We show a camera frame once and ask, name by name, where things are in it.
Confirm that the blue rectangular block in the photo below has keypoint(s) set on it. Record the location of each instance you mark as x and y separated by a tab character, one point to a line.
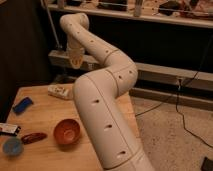
22	105

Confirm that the orange bowl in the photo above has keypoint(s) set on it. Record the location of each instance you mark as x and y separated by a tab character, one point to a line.
67	132

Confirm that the metal lamp pole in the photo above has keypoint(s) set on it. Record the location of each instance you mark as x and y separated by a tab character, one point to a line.
59	47

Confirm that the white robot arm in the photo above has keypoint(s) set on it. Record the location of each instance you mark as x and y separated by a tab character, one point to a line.
95	95

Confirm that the small white box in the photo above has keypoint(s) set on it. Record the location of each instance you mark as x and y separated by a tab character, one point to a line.
9	129

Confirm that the white plastic bottle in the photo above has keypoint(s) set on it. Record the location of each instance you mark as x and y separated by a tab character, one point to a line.
59	92

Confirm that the red oblong case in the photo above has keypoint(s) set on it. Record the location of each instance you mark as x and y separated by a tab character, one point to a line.
33	137

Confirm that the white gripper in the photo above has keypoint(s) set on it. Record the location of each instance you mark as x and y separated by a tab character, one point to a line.
75	52

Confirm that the wooden shelf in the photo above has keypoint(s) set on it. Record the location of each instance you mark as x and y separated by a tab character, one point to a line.
90	7

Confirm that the blue round lid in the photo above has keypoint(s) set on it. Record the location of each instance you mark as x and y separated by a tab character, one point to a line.
12	147

